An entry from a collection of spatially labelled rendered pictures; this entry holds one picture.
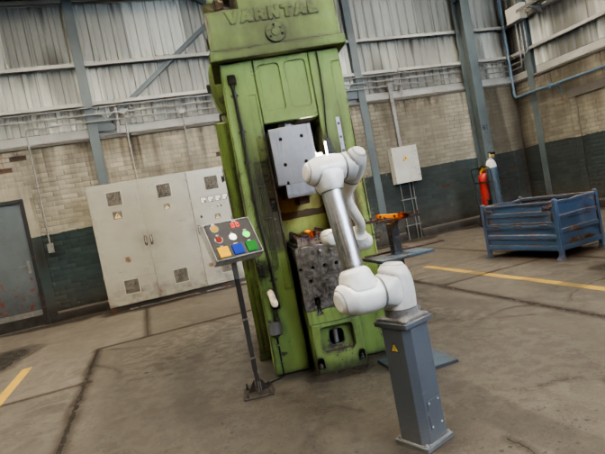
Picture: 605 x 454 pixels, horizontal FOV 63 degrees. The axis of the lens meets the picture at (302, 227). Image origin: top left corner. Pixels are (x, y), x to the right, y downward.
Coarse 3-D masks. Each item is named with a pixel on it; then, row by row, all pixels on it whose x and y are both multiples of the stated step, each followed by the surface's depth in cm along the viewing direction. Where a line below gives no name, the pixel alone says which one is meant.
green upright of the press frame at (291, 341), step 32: (224, 64) 349; (224, 96) 350; (256, 96) 352; (256, 128) 353; (256, 160) 353; (256, 192) 354; (256, 224) 355; (288, 256) 359; (288, 288) 359; (288, 320) 360; (288, 352) 360
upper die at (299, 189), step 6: (288, 186) 343; (294, 186) 343; (300, 186) 344; (306, 186) 344; (312, 186) 345; (282, 192) 378; (288, 192) 343; (294, 192) 343; (300, 192) 344; (306, 192) 345; (312, 192) 345; (288, 198) 350
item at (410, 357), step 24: (384, 336) 231; (408, 336) 222; (408, 360) 223; (432, 360) 230; (408, 384) 225; (432, 384) 228; (408, 408) 228; (432, 408) 226; (408, 432) 231; (432, 432) 226
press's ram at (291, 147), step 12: (276, 132) 341; (288, 132) 342; (300, 132) 343; (276, 144) 341; (288, 144) 342; (300, 144) 343; (312, 144) 344; (276, 156) 341; (288, 156) 342; (300, 156) 343; (312, 156) 344; (276, 168) 341; (288, 168) 342; (300, 168) 343; (276, 180) 348; (288, 180) 343; (300, 180) 344
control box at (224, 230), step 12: (204, 228) 319; (228, 228) 326; (240, 228) 329; (252, 228) 333; (204, 240) 320; (228, 240) 321; (240, 240) 324; (216, 252) 312; (252, 252) 322; (216, 264) 311
